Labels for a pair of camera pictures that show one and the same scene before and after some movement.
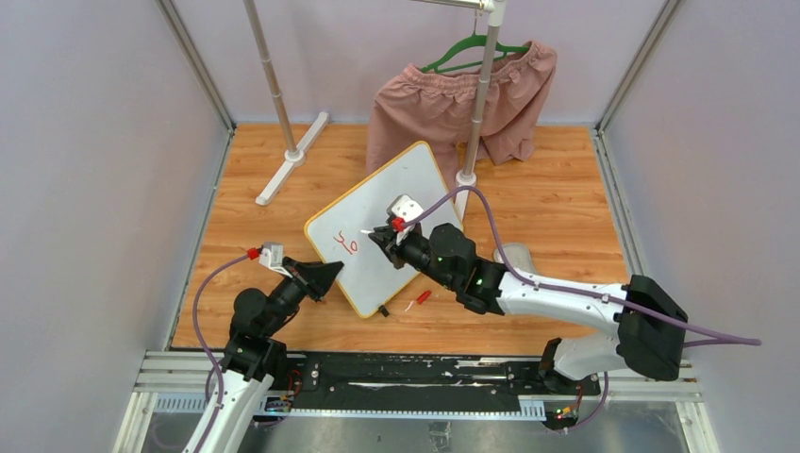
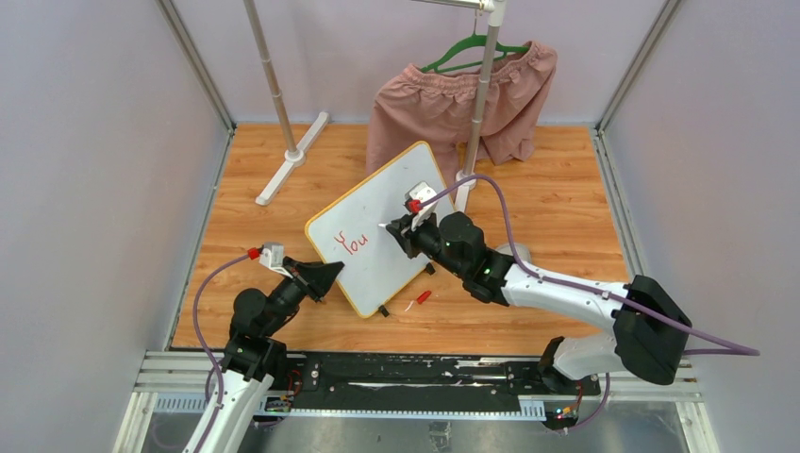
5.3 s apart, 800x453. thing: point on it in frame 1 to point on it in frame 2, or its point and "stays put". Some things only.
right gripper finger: (386, 239) to (397, 227)
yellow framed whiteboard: (341, 231) stays put
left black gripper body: (291, 291) stays put
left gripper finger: (320, 276) stays put
